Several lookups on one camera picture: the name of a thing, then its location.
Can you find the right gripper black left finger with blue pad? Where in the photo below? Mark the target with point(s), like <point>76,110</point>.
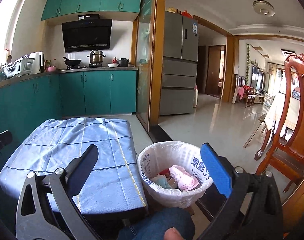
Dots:
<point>46,209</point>

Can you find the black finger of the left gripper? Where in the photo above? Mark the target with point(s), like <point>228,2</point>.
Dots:
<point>5,138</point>

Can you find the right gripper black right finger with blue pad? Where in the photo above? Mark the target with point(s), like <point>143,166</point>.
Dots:
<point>252,207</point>

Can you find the pink plastic package bag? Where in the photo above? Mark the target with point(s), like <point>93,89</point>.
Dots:
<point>185,181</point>

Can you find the red snack wrapper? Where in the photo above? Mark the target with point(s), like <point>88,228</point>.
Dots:
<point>165,172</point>

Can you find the light blue dish cloth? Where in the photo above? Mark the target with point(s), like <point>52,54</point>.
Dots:
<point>162,181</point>

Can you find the green lower kitchen cabinets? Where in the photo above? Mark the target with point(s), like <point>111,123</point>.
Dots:
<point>27,101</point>

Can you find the green kitchen cabinets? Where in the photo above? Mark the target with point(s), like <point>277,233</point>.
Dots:
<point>27,101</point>
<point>56,8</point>

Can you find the white trash bag bin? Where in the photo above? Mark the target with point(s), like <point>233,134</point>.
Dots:
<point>161,155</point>

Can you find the green upper kitchen cabinets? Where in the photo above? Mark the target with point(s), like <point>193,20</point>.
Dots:
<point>56,8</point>

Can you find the red wooden chair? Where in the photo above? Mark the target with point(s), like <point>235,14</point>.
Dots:
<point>285,126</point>

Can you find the white dish rack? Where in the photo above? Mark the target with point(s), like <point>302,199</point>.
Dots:
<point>20,67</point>

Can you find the white kettle appliance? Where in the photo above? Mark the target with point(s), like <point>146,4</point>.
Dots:
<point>38,62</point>

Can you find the pink small pot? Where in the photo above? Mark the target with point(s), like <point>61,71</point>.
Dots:
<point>51,69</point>

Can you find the blue jeans knee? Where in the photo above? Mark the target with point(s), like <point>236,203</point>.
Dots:
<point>169,223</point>

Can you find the black wok pan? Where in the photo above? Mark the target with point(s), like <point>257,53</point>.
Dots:
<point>71,63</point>

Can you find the steel stock pot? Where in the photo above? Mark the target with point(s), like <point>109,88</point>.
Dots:
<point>96,57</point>

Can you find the white bowl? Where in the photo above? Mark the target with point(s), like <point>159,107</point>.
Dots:
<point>113,65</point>

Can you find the black range hood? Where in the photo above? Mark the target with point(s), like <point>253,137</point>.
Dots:
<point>88,34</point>

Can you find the black small pot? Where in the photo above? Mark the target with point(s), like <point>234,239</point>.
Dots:
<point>123,62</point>

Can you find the grey multi-door refrigerator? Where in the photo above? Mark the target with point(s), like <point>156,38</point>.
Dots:
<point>180,56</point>

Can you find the wooden framed glass door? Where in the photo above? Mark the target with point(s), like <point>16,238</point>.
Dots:
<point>147,56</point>

